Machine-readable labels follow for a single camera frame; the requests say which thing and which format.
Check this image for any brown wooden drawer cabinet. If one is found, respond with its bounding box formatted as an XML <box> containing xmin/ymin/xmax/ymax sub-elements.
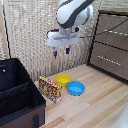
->
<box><xmin>86</xmin><ymin>8</ymin><xmax>128</xmax><ymax>84</ymax></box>

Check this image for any blue plastic bowl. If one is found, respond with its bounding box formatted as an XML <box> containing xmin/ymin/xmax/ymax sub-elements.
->
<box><xmin>66</xmin><ymin>80</ymin><xmax>86</xmax><ymax>97</ymax></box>

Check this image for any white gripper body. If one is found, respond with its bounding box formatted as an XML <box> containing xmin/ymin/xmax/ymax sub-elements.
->
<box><xmin>45</xmin><ymin>27</ymin><xmax>81</xmax><ymax>49</ymax></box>

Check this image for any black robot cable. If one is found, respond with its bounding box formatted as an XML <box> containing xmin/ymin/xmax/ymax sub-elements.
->
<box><xmin>79</xmin><ymin>17</ymin><xmax>128</xmax><ymax>39</ymax></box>

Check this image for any red yellow snack box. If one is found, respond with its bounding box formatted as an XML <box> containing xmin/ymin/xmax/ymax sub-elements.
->
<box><xmin>37</xmin><ymin>75</ymin><xmax>63</xmax><ymax>105</ymax></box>

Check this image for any brown drawer with silver handle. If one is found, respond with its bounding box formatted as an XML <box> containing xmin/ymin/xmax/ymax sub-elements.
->
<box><xmin>88</xmin><ymin>42</ymin><xmax>128</xmax><ymax>81</ymax></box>
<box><xmin>94</xmin><ymin>13</ymin><xmax>128</xmax><ymax>51</ymax></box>

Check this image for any beige bamboo folding screen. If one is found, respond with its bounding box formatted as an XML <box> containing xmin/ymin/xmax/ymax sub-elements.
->
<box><xmin>0</xmin><ymin>0</ymin><xmax>102</xmax><ymax>83</ymax></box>

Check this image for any black fabric storage box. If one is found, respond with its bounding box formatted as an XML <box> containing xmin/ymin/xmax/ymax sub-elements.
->
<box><xmin>0</xmin><ymin>57</ymin><xmax>47</xmax><ymax>128</ymax></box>

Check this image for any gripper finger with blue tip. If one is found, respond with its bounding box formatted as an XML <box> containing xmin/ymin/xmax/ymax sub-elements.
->
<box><xmin>65</xmin><ymin>46</ymin><xmax>72</xmax><ymax>56</ymax></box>
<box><xmin>52</xmin><ymin>48</ymin><xmax>59</xmax><ymax>59</ymax></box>

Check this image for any yellow plastic bowl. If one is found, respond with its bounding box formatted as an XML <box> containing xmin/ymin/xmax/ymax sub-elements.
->
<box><xmin>55</xmin><ymin>73</ymin><xmax>73</xmax><ymax>88</ymax></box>

